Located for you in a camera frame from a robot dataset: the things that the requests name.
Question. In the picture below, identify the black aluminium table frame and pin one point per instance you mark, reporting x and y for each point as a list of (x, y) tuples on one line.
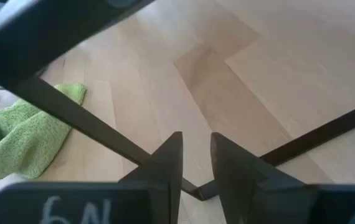
[(71, 113)]

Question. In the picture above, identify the green microfibre cloth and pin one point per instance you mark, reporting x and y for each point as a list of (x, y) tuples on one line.
[(18, 140)]

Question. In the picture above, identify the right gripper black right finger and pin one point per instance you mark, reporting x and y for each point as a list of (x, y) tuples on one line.
[(236, 180)]

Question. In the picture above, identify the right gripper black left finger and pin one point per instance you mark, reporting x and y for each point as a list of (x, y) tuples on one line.
[(165, 174)]

